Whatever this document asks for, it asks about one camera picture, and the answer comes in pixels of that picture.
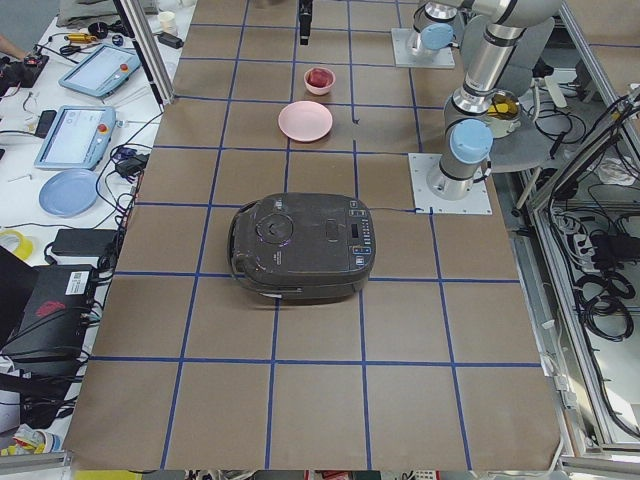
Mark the dark grey rice cooker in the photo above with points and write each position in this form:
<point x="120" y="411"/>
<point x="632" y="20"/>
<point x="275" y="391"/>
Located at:
<point x="302" y="246"/>

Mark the yellow tape roll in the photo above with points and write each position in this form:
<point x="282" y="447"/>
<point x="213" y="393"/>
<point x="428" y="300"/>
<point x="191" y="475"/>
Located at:
<point x="16" y="243"/>

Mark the pink bowl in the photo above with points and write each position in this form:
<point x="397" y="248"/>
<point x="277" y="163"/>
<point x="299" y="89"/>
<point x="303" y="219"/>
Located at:
<point x="318" y="91"/>

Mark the red apple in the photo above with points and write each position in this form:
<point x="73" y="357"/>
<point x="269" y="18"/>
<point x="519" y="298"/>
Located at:
<point x="319" y="78"/>

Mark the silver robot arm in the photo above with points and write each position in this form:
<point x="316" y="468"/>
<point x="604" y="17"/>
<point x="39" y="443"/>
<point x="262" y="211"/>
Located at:
<point x="468" y="139"/>
<point x="433" y="27"/>

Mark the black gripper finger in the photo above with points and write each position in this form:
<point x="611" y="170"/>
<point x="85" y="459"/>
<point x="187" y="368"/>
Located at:
<point x="305" y="17"/>

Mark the aluminium frame rail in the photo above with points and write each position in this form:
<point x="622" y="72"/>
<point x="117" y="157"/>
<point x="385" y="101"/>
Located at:
<point x="580" y="208"/>

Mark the white paper cup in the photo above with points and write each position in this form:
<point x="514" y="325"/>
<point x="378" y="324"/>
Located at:
<point x="167" y="22"/>

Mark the blue teach pendant far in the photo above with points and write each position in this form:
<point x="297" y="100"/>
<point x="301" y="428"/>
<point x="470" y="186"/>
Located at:
<point x="102" y="72"/>

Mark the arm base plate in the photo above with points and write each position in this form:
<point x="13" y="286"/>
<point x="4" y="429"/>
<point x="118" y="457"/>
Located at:
<point x="405" y="58"/>
<point x="435" y="193"/>

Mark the light blue plate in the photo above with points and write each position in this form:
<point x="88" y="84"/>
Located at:
<point x="69" y="193"/>

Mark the black power brick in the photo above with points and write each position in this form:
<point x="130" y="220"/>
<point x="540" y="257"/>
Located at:
<point x="81" y="243"/>

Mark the black computer case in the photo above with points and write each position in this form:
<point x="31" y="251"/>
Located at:
<point x="45" y="314"/>

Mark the grey chair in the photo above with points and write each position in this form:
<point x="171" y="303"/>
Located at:
<point x="517" y="145"/>

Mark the aluminium frame post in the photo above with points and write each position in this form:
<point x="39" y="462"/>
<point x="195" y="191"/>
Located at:
<point x="137" y="26"/>

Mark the blue teach pendant near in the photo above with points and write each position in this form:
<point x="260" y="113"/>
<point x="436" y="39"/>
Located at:
<point x="78" y="138"/>

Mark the blue teach pendant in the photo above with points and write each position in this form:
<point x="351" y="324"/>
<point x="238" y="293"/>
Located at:
<point x="102" y="72"/>
<point x="78" y="138"/>

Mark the bowl with yellow object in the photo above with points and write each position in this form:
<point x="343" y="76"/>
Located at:
<point x="504" y="114"/>

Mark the pink plate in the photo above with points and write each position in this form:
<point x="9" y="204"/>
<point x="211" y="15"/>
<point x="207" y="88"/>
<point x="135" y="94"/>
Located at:
<point x="305" y="121"/>

